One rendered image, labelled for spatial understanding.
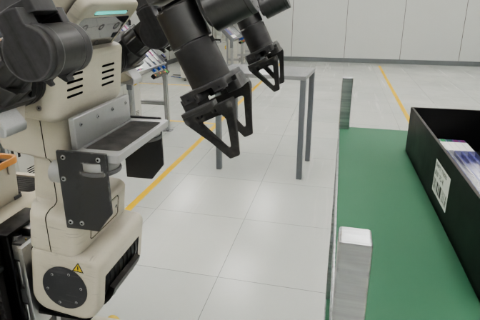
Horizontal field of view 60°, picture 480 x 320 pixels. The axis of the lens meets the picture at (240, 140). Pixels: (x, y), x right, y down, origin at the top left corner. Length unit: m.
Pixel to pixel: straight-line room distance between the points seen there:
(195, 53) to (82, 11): 0.29
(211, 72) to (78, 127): 0.36
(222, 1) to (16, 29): 0.28
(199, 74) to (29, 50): 0.23
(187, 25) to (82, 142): 0.38
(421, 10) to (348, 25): 1.51
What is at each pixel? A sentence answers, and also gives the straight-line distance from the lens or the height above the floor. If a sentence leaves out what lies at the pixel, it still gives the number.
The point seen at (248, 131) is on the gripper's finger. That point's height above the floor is 1.12.
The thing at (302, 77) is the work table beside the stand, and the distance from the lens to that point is 3.04.
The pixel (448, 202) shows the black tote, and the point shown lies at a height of 1.00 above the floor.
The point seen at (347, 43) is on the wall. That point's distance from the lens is 9.92.
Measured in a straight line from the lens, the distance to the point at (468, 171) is 0.90.
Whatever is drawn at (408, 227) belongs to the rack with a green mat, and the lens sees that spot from 0.75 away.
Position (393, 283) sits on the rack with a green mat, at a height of 0.95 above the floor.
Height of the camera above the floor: 1.30
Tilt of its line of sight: 18 degrees down
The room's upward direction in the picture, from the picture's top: straight up
